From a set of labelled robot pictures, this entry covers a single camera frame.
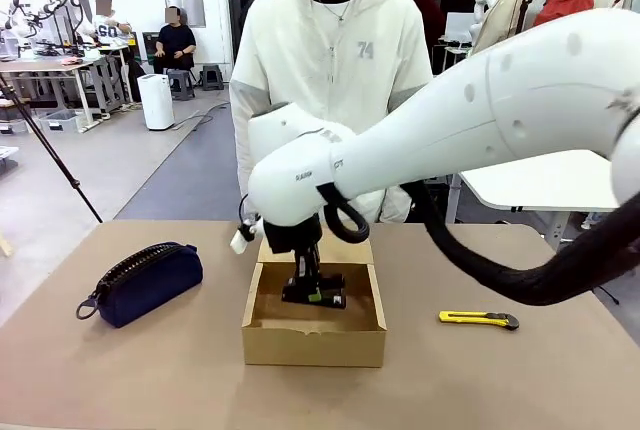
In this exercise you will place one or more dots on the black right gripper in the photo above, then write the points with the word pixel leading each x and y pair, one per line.
pixel 290 236

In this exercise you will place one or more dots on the black oblong item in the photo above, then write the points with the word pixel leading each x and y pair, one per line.
pixel 332 291

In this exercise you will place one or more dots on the brown cardboard box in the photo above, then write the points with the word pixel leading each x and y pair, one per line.
pixel 310 347

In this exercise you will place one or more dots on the navy zippered pencil case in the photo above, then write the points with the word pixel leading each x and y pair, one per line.
pixel 150 285

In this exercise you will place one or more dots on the yellow black utility knife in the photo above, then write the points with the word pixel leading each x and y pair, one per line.
pixel 472 318

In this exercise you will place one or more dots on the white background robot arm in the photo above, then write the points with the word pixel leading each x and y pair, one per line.
pixel 57 2
pixel 17 20

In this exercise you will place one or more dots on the person's right forearm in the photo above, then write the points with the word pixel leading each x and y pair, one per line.
pixel 242 160

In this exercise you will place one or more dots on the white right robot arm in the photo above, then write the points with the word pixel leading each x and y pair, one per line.
pixel 450 125

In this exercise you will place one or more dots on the person in white hoodie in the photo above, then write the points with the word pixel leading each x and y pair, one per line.
pixel 330 60

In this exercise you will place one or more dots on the grey plastic stool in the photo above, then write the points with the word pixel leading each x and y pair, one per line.
pixel 212 77
pixel 181 85

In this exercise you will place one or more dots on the white air purifier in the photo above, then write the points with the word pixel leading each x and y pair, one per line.
pixel 156 102

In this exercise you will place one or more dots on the white table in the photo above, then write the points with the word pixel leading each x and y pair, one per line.
pixel 540 185

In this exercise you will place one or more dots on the seated person in dark shirt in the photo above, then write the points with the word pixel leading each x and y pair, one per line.
pixel 175 42

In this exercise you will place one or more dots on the black tripod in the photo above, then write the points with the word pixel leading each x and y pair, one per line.
pixel 50 152

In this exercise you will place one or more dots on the grey storage bin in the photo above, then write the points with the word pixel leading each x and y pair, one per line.
pixel 60 122

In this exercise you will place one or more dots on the white background board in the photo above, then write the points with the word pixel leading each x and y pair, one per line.
pixel 459 25

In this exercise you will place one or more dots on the seated person in white jersey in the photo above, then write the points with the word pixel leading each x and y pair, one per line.
pixel 107 30

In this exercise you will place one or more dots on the mannequin in beige jacket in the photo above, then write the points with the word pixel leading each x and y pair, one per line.
pixel 500 15

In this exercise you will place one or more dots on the wood top background table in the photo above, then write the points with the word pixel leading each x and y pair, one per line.
pixel 45 65

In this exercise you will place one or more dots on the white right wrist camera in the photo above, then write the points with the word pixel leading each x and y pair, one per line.
pixel 244 241

